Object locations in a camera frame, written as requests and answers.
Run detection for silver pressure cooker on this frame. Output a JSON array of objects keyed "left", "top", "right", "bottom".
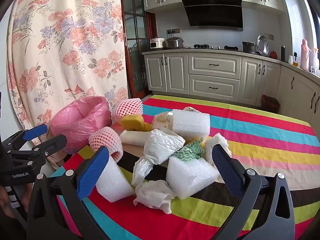
[{"left": 166, "top": 37, "right": 184, "bottom": 49}]

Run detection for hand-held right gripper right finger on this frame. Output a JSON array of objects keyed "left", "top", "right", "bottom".
[{"left": 211, "top": 144, "right": 297, "bottom": 240}]

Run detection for dark bin with red bag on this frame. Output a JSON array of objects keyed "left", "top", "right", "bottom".
[{"left": 261, "top": 94, "right": 280, "bottom": 114}]

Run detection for green patterned cloth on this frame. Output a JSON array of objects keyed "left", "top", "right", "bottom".
[{"left": 172, "top": 140, "right": 205, "bottom": 160}]

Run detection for pink lined waste bin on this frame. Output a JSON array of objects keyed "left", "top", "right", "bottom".
[{"left": 49, "top": 96, "right": 113, "bottom": 154}]

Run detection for white cabinet drawer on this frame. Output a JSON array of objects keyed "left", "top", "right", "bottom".
[
  {"left": 191, "top": 54, "right": 242, "bottom": 74},
  {"left": 189, "top": 74, "right": 240, "bottom": 95}
]

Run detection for striped tablecloth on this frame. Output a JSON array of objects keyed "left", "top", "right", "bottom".
[{"left": 54, "top": 94, "right": 320, "bottom": 240}]

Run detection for floral curtain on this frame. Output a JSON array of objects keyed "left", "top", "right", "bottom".
[{"left": 6, "top": 0, "right": 129, "bottom": 135}]

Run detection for white plastic bag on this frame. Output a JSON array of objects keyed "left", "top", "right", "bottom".
[{"left": 131, "top": 129, "right": 185, "bottom": 187}]

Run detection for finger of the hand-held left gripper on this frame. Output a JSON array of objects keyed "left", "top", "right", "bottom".
[
  {"left": 7, "top": 134, "right": 68, "bottom": 166},
  {"left": 1, "top": 124, "right": 48, "bottom": 153}
]

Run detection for wooden glass door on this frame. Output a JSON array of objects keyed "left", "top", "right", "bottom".
[{"left": 119, "top": 0, "right": 158, "bottom": 99}]

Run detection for white base cabinets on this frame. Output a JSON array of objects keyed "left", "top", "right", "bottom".
[{"left": 144, "top": 51, "right": 320, "bottom": 130}]

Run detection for pink thermos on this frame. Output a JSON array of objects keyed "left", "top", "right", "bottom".
[{"left": 301, "top": 39, "right": 310, "bottom": 70}]

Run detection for black gas stove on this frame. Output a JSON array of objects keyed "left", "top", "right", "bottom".
[{"left": 194, "top": 44, "right": 239, "bottom": 50}]

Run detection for pink foam fruit net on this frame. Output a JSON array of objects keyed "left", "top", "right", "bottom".
[
  {"left": 89, "top": 127, "right": 124, "bottom": 162},
  {"left": 111, "top": 99, "right": 143, "bottom": 123}
]

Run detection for white foam wedge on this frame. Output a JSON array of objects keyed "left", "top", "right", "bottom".
[{"left": 96, "top": 152, "right": 135, "bottom": 203}]

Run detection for black range hood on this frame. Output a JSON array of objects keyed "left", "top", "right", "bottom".
[{"left": 180, "top": 0, "right": 243, "bottom": 32}]

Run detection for pale spray bottle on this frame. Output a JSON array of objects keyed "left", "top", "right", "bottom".
[{"left": 310, "top": 47, "right": 320, "bottom": 72}]

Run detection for yellow sponge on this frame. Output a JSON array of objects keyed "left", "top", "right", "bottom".
[{"left": 121, "top": 115, "right": 146, "bottom": 132}]

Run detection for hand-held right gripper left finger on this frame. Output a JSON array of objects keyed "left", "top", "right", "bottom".
[{"left": 26, "top": 145, "right": 118, "bottom": 240}]

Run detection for grey cooking pot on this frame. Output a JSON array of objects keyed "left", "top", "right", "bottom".
[{"left": 242, "top": 41, "right": 257, "bottom": 54}]

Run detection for white tissue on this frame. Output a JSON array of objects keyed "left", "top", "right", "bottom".
[
  {"left": 133, "top": 180, "right": 175, "bottom": 215},
  {"left": 204, "top": 133, "right": 233, "bottom": 165}
]

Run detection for white foam block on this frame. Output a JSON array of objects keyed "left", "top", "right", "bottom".
[
  {"left": 172, "top": 109, "right": 210, "bottom": 140},
  {"left": 166, "top": 155, "right": 220, "bottom": 200}
]

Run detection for steel pot lid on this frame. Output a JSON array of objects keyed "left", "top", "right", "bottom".
[{"left": 256, "top": 35, "right": 270, "bottom": 56}]

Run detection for white rice cooker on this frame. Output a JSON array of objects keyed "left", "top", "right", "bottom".
[{"left": 149, "top": 37, "right": 166, "bottom": 50}]

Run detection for beige paper roll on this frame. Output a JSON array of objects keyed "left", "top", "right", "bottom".
[{"left": 119, "top": 129, "right": 152, "bottom": 147}]

